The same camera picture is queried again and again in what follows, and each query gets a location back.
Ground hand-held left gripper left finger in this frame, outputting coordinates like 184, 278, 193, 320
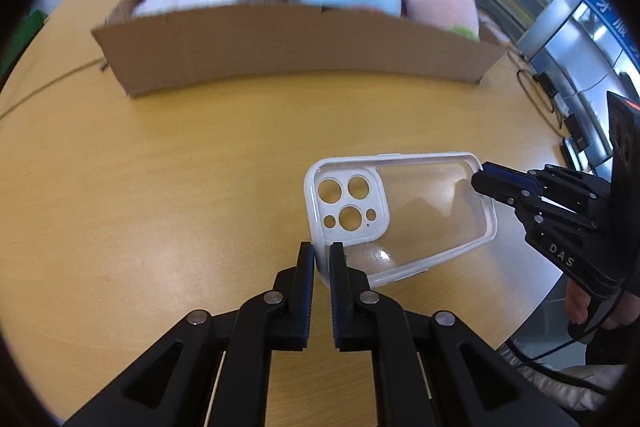
64, 241, 317, 427

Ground black cables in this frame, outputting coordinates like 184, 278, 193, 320
514, 51, 568, 130

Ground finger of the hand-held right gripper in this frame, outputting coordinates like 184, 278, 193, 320
480, 161, 614, 214
472, 173, 629, 294

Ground clear white phone case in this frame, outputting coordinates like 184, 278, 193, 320
303, 150, 497, 289

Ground green sheet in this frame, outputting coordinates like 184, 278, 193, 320
9, 8, 47, 75

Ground cardboard box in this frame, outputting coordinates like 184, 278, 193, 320
89, 0, 509, 99

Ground person's right hand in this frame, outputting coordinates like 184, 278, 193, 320
564, 278, 603, 327

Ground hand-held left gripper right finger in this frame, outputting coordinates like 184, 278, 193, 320
327, 241, 577, 427

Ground white padded jacket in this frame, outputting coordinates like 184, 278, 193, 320
497, 341, 628, 414

